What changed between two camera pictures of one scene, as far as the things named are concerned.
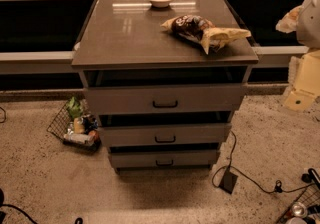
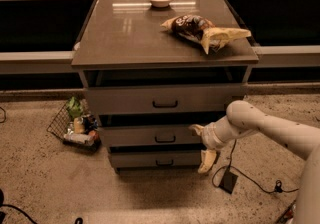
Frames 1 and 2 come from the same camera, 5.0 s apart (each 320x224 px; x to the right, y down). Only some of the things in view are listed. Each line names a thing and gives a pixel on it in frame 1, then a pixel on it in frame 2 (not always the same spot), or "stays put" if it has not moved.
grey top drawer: (158, 98) stays put
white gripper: (309, 23) → (210, 137)
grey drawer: (165, 133) stays put
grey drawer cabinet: (164, 105) stays put
